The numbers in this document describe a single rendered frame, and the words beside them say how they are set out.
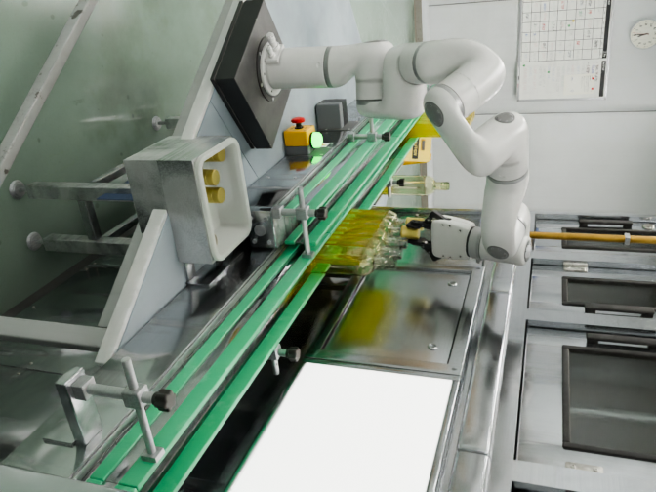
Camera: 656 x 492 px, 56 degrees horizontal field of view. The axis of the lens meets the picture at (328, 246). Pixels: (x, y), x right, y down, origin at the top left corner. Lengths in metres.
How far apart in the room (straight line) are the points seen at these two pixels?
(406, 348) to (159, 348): 0.53
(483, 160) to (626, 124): 6.28
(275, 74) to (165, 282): 0.56
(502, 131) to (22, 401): 1.15
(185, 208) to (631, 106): 6.48
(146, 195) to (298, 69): 0.47
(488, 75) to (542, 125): 6.18
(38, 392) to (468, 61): 1.15
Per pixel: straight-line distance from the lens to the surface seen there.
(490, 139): 1.21
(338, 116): 2.01
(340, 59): 1.46
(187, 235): 1.28
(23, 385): 1.59
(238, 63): 1.44
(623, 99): 7.38
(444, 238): 1.53
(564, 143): 7.47
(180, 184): 1.24
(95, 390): 0.92
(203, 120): 1.40
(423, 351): 1.36
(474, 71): 1.23
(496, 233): 1.35
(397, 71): 1.35
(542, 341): 1.49
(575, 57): 7.24
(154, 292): 1.26
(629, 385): 1.40
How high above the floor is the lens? 1.46
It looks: 19 degrees down
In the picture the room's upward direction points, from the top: 93 degrees clockwise
